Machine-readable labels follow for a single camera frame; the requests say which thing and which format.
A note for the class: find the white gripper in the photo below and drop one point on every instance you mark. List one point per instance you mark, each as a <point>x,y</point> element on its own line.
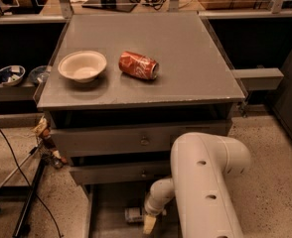
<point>151,207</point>

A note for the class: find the top grey drawer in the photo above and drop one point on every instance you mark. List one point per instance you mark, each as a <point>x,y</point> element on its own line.
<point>124,139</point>

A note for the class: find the middle grey drawer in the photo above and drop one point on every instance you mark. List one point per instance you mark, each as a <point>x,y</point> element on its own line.
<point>120,172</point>

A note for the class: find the open bottom grey drawer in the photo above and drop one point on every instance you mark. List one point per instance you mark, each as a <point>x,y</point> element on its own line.
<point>108,203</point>

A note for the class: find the dark glass bowl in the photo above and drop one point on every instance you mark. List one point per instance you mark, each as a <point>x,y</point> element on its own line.
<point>39,74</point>

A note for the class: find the white paper bowl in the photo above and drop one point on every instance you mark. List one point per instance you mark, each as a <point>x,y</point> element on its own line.
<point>83,66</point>

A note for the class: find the blue plastic bottle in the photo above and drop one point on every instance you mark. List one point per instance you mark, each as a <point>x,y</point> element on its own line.
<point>134,214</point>

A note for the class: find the crushed red soda can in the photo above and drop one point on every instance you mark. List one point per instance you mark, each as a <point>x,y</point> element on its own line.
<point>138,66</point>

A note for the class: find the white bowl with items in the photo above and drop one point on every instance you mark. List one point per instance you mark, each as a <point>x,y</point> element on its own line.
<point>11,75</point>

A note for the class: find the grey drawer cabinet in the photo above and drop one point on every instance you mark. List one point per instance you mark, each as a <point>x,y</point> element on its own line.
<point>193,83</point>

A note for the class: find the black monitor stand base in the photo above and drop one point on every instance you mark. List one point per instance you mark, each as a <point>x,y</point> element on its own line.
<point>125,6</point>

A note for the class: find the snack wrappers pile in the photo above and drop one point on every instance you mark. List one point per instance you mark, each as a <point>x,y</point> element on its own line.
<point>49,150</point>

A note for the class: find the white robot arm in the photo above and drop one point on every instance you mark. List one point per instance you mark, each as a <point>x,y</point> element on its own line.
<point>199,163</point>

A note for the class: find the black tripod stand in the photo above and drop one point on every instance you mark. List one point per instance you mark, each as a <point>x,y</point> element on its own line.
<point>25,193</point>

